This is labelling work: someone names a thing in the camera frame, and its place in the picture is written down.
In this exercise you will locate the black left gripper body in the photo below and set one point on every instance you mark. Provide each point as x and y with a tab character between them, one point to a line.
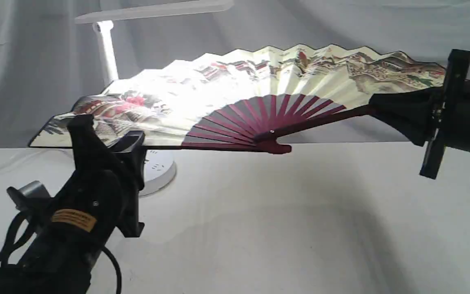
102	193

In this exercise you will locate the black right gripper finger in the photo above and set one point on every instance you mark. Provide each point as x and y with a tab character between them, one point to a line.
415	126
407	103

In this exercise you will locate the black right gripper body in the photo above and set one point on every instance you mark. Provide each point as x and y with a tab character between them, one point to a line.
450	116

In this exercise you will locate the painted folding paper fan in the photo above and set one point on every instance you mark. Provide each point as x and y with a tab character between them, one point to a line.
222	102

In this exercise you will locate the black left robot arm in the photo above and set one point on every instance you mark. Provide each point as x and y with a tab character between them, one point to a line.
27	265

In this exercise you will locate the white desk lamp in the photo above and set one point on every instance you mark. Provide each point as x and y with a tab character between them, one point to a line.
160	166

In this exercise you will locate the grey backdrop curtain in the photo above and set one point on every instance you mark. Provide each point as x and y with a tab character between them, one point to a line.
47	61

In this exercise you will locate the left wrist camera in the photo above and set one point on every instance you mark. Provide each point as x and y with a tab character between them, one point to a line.
34	197

